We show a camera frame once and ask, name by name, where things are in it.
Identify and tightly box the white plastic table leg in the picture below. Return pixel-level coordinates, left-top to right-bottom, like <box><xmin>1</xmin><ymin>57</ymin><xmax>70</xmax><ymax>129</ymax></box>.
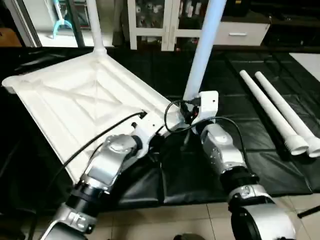
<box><xmin>85</xmin><ymin>0</ymin><xmax>108</xmax><ymax>56</ymax></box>
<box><xmin>254</xmin><ymin>70</ymin><xmax>320</xmax><ymax>159</ymax></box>
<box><xmin>238</xmin><ymin>69</ymin><xmax>310</xmax><ymax>157</ymax></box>
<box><xmin>182</xmin><ymin>0</ymin><xmax>227</xmax><ymax>104</ymax></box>

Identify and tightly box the black low shelf unit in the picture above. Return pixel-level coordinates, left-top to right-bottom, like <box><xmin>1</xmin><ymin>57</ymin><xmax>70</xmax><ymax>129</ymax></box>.
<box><xmin>217</xmin><ymin>0</ymin><xmax>320</xmax><ymax>51</ymax></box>

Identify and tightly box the black work mat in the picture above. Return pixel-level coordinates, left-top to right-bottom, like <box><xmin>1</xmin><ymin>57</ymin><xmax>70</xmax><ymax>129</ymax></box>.
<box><xmin>0</xmin><ymin>44</ymin><xmax>320</xmax><ymax>213</ymax></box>

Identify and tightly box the teal and white mop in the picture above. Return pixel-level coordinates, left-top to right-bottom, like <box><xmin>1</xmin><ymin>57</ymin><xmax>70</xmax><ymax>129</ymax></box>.
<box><xmin>52</xmin><ymin>0</ymin><xmax>75</xmax><ymax>39</ymax></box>

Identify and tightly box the white glass door cabinet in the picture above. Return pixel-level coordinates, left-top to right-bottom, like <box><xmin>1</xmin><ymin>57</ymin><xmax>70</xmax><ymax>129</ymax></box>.
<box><xmin>127</xmin><ymin>0</ymin><xmax>209</xmax><ymax>51</ymax></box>

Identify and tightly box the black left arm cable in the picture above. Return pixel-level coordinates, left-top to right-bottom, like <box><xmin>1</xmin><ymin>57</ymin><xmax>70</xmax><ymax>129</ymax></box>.
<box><xmin>30</xmin><ymin>111</ymin><xmax>148</xmax><ymax>240</ymax></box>

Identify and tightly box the white flat board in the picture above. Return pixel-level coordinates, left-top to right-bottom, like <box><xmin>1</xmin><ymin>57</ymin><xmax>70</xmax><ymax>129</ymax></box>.
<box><xmin>289</xmin><ymin>52</ymin><xmax>320</xmax><ymax>82</ymax></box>

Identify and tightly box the white plastic table top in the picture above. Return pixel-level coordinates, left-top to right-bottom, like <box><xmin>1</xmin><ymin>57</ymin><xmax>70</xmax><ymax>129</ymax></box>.
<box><xmin>1</xmin><ymin>47</ymin><xmax>184</xmax><ymax>184</ymax></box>

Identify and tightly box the black slanted pole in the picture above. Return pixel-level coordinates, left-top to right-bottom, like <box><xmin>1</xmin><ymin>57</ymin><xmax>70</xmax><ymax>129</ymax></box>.
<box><xmin>69</xmin><ymin>0</ymin><xmax>86</xmax><ymax>47</ymax></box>

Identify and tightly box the white drawer unit with handle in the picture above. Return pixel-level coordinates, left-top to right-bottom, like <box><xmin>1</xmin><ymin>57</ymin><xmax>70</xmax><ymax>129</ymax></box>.
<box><xmin>212</xmin><ymin>21</ymin><xmax>272</xmax><ymax>47</ymax></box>

